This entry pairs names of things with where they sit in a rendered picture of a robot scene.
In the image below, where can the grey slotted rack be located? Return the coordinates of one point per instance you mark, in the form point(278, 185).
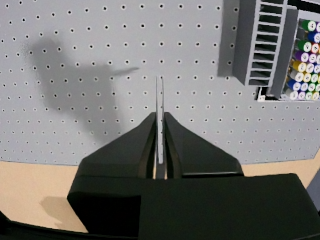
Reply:
point(248, 34)

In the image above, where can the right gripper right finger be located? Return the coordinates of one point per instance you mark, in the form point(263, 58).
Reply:
point(194, 156)

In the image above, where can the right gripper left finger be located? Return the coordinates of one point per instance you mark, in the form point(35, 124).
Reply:
point(126, 155)

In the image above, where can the grey perforated base plate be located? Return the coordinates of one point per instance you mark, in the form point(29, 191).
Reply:
point(77, 74)

